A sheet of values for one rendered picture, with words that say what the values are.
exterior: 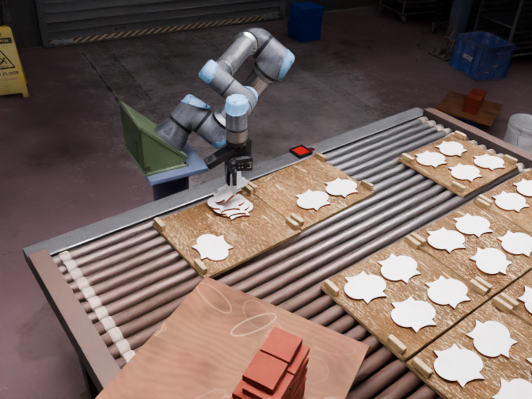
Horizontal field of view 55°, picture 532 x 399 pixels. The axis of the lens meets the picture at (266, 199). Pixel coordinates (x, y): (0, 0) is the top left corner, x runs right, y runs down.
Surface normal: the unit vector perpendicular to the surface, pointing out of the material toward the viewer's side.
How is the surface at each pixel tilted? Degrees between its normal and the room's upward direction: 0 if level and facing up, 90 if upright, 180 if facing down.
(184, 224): 0
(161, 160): 90
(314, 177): 0
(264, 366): 0
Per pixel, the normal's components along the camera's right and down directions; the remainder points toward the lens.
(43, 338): 0.05, -0.81
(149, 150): 0.51, 0.52
